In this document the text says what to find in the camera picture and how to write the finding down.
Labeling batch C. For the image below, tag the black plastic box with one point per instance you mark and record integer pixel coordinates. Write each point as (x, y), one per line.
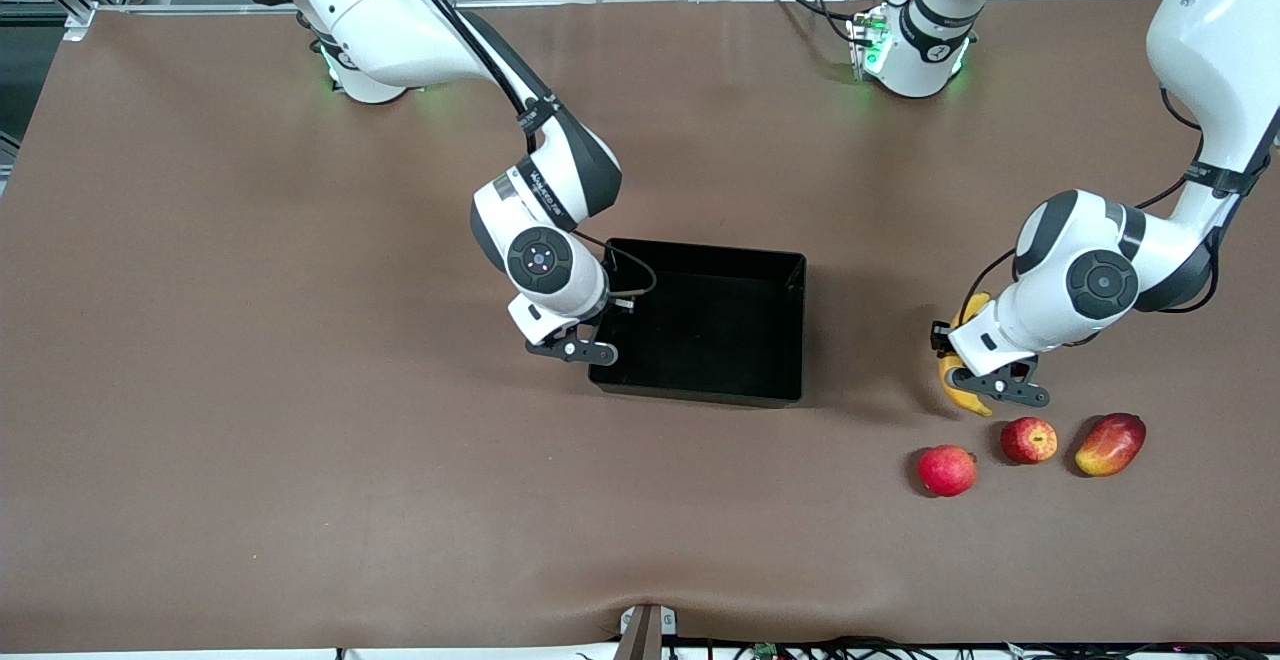
(720, 340)

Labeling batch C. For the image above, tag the metal table clamp bracket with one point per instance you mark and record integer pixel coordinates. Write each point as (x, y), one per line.
(645, 635)

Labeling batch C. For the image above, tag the red yellow apple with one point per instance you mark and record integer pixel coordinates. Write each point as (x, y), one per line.
(1030, 440)

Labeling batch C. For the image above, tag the round red apple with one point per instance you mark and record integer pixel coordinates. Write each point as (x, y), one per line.
(946, 470)

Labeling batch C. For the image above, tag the silver table edge rail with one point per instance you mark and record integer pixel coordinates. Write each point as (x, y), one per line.
(650, 1)

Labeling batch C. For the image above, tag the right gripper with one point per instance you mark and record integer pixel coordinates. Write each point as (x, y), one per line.
(611, 314)

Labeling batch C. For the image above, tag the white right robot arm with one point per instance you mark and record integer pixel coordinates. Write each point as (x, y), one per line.
(400, 20)

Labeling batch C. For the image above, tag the red yellow mango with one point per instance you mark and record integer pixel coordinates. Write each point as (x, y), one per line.
(1110, 445)

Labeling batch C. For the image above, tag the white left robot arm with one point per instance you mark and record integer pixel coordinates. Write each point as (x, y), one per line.
(1210, 40)

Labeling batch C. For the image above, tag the yellow banana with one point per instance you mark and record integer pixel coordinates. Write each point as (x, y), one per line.
(975, 308)

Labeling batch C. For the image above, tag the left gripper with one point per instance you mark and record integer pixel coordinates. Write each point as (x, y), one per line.
(941, 336)

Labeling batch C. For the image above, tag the small green circuit board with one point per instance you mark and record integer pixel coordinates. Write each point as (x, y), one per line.
(766, 651)

